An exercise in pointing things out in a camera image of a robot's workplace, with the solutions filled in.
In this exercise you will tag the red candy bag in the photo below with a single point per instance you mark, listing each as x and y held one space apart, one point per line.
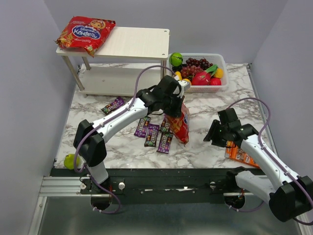
85 33
179 126

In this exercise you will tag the aluminium frame rail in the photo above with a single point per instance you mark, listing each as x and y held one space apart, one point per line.
72 186

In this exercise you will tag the purple M&M pack near shelf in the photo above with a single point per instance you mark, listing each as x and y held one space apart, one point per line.
116 104

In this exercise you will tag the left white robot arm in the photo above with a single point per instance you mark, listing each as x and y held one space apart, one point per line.
91 137

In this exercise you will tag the orange yellow toy fruit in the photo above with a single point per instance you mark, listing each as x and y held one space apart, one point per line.
219 73

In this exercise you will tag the green toy pear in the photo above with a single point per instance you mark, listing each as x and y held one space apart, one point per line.
69 161

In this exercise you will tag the yellow toy lemon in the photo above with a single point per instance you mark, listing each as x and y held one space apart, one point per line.
187 80

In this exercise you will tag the yellow toy mango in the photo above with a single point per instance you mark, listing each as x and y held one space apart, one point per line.
178 75

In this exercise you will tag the green toy ball fruit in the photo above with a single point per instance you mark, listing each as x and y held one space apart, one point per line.
176 59

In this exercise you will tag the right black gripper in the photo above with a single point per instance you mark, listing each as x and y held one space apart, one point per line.
214 133

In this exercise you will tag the red toy grapes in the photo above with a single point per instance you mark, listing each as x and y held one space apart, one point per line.
190 71

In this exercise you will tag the red toy apple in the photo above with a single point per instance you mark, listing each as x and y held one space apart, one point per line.
215 82

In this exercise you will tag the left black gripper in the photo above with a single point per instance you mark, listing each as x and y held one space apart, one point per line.
176 107

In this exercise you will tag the white two-tier shelf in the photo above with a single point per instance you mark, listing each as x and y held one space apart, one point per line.
126 52

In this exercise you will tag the pink toy dragon fruit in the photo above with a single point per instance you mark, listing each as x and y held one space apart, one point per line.
203 78

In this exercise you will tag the white plastic fruit basket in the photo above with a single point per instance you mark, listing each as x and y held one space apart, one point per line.
215 59

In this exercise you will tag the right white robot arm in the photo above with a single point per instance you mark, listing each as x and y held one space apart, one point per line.
287 194

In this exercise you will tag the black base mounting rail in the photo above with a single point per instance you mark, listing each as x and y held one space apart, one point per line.
160 186

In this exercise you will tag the orange snack box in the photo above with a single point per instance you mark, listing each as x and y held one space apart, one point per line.
234 153

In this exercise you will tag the dark purple toy grapes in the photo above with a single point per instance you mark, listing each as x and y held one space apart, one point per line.
202 63

